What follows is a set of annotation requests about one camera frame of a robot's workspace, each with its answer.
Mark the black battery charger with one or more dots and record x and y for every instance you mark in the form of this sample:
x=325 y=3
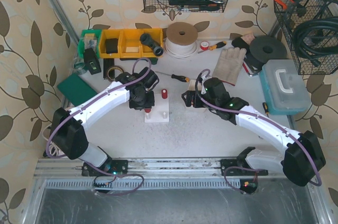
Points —
x=91 y=61

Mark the brown tape roll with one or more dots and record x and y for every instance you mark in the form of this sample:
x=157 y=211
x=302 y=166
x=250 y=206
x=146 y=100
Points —
x=110 y=73

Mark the clear teal storage box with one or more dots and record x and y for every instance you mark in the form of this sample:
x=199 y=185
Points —
x=284 y=90

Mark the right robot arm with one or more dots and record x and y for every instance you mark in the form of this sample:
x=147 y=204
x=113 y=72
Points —
x=298 y=156

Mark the black cable spool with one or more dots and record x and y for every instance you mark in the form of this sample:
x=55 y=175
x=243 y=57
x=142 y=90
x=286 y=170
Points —
x=262 y=49

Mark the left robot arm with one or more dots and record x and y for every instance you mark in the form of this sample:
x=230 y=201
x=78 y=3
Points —
x=68 y=128

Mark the green small bin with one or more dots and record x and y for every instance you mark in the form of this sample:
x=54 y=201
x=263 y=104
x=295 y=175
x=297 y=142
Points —
x=89 y=40

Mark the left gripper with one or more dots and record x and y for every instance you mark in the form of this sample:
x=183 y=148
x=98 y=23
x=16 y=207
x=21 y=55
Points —
x=142 y=104

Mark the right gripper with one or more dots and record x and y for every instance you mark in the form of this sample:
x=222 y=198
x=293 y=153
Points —
x=192 y=99

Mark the white peg base plate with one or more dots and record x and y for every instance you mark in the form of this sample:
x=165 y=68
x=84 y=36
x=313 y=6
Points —
x=160 y=112

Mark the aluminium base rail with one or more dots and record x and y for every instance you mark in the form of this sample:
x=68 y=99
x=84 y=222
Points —
x=150 y=173

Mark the yellow black screwdriver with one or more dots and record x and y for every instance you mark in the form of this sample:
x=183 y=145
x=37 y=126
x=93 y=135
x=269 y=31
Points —
x=215 y=46

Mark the right wire basket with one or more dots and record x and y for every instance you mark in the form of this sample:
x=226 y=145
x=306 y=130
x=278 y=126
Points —
x=310 y=29

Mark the black orange screwdriver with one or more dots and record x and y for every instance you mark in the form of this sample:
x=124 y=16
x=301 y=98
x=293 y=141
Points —
x=176 y=77

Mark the black pipe fitting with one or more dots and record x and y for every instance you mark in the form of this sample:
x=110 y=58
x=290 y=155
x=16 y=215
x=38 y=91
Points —
x=148 y=41

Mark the white cable spool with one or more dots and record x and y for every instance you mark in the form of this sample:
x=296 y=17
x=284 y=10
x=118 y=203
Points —
x=181 y=40

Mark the yellow triple bin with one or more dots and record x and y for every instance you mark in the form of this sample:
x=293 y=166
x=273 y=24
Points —
x=129 y=45

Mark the red handled hex key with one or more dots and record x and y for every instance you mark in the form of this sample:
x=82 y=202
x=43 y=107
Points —
x=251 y=71

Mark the white spring tray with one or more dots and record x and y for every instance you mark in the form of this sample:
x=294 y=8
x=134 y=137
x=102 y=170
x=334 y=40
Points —
x=192 y=84

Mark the black box in bin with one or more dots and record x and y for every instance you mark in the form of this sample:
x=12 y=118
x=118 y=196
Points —
x=111 y=45

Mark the beige work glove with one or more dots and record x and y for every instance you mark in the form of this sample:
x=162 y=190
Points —
x=229 y=65

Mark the black sanding block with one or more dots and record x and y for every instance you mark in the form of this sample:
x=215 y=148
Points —
x=241 y=44

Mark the red white tape roll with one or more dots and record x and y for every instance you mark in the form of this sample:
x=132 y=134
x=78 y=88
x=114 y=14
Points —
x=204 y=45

